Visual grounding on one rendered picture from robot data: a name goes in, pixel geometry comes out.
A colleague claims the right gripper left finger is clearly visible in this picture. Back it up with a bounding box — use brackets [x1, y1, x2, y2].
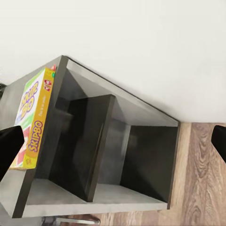
[0, 125, 24, 182]

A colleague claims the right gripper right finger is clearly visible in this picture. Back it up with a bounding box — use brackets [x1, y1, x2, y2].
[210, 125, 226, 163]

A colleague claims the board game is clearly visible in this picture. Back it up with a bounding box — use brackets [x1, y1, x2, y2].
[9, 65, 56, 170]

